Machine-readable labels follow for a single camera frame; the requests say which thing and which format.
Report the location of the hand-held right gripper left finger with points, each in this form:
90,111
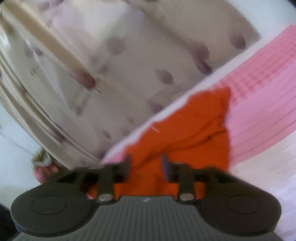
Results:
127,167

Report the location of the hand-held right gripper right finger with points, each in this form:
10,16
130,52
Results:
167,167

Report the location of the red knitted sweater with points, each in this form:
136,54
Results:
180,139

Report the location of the pink cloth bundle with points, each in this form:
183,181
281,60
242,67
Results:
44,169

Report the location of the beige leaf print curtain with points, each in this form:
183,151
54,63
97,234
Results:
115,69

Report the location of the pink checked bed sheet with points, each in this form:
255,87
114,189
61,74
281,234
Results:
259,104

